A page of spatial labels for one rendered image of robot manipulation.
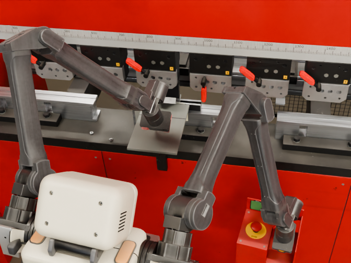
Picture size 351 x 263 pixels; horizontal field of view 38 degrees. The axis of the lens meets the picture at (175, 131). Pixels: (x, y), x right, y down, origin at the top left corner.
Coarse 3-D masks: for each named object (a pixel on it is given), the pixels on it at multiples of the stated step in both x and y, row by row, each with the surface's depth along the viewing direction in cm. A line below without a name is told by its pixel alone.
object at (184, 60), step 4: (180, 56) 213; (184, 56) 212; (188, 56) 213; (180, 60) 211; (184, 60) 211; (188, 60) 213; (180, 64) 209; (184, 64) 208; (188, 64) 210; (180, 68) 209; (184, 68) 209; (188, 68) 208; (180, 72) 210; (184, 72) 210; (188, 72) 209
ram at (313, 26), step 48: (0, 0) 176; (48, 0) 172; (96, 0) 168; (144, 0) 165; (192, 0) 161; (240, 0) 158; (288, 0) 155; (336, 0) 152; (144, 48) 178; (192, 48) 174
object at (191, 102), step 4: (180, 100) 197; (184, 100) 197; (188, 100) 197; (192, 100) 197; (196, 100) 197; (188, 104) 195; (192, 104) 195; (196, 104) 195; (200, 104) 195; (192, 108) 196; (196, 108) 196; (200, 108) 196
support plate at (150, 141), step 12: (168, 108) 194; (180, 108) 194; (180, 120) 189; (144, 132) 185; (156, 132) 185; (180, 132) 184; (132, 144) 181; (144, 144) 180; (156, 144) 180; (168, 144) 180
